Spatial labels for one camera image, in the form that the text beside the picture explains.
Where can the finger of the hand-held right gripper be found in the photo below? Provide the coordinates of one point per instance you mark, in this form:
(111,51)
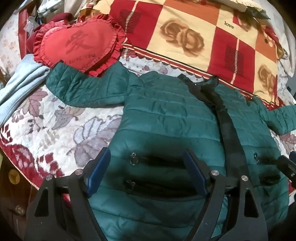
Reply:
(285,165)

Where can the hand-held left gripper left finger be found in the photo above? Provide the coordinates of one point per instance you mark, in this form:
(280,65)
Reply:
(100,172)

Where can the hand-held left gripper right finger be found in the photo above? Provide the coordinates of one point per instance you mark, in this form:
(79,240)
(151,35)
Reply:
(196,174)

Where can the green puffer jacket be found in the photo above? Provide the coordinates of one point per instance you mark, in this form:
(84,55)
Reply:
(161,111)

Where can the floral white and red blanket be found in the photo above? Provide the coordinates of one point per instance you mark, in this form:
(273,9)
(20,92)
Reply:
(69,125)

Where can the brown wooden furniture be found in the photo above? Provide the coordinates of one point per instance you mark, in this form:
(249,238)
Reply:
(11,197)

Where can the light blue cloth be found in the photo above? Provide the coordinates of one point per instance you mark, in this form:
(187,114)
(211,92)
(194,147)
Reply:
(20,78)

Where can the red heart-shaped frilled pillow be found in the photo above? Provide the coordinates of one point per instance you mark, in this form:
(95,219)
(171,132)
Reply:
(76,44)

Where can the red checkered rose quilt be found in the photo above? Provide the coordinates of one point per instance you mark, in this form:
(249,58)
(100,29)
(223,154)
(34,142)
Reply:
(185,23)

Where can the white cloth pile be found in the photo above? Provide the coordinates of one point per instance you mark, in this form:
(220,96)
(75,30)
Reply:
(53,7)

